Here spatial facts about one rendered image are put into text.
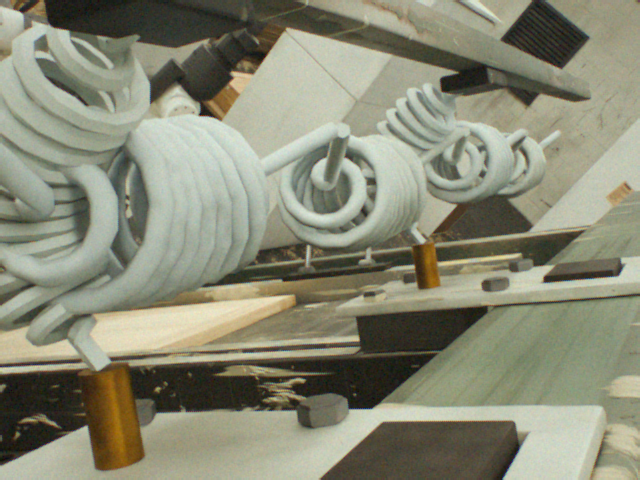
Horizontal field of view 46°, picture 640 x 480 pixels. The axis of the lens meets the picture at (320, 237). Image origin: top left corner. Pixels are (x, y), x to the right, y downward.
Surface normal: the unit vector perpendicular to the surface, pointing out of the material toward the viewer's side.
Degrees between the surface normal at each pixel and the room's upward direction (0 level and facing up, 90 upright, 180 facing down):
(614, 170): 90
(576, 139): 90
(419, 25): 39
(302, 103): 90
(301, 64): 90
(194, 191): 32
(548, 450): 51
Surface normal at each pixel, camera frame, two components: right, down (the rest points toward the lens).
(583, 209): -0.49, 0.07
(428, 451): -0.16, -0.99
